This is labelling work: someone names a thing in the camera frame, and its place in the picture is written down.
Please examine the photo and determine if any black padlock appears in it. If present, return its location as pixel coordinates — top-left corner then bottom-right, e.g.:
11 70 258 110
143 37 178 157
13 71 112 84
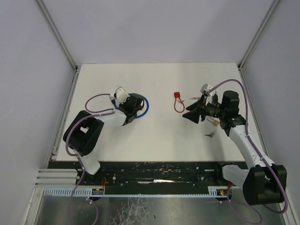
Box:
211 92 218 104

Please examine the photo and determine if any long shackle brass padlock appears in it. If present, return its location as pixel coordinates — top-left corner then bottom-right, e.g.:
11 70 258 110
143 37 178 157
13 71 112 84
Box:
207 117 220 127

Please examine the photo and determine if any red cable padlock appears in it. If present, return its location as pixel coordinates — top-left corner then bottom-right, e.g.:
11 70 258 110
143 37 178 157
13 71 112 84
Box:
173 92 185 113

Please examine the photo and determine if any blue cable lock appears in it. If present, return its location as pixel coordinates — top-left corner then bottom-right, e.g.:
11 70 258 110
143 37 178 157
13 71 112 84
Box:
113 93 150 120

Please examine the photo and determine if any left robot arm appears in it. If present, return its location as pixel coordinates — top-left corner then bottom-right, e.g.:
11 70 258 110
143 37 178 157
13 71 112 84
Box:
63 93 149 175

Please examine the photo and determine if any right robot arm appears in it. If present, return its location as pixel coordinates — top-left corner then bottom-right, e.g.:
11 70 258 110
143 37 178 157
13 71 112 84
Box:
182 90 287 205

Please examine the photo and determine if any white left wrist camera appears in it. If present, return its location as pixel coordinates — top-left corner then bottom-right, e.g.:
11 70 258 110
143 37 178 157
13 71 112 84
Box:
109 87 130 106

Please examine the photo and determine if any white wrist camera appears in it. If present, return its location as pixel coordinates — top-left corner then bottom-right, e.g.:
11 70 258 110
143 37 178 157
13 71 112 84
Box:
200 83 212 104
109 87 130 106

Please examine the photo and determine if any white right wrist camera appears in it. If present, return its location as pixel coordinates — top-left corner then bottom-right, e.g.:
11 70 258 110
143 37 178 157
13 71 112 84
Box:
200 83 212 104

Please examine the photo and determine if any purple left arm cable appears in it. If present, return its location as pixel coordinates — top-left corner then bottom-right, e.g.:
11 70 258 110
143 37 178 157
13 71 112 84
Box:
65 93 115 225

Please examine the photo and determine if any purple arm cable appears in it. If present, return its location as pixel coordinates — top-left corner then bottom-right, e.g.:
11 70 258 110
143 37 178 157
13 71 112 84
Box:
65 93 115 225
208 79 289 223

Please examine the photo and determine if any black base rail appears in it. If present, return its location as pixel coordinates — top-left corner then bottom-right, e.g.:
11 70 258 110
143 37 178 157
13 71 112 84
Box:
46 160 242 188

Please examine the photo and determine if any left aluminium frame post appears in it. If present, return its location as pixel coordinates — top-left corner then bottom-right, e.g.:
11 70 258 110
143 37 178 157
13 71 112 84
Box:
35 0 79 71

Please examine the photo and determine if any aluminium frame post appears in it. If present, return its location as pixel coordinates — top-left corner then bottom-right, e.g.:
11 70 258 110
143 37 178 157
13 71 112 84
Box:
35 0 79 71
238 0 282 70

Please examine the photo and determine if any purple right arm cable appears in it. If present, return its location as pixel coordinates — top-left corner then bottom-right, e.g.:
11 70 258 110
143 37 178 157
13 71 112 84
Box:
208 79 289 223

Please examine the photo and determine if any right aluminium frame post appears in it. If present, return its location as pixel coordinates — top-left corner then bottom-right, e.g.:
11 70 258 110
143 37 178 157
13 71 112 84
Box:
238 0 282 70

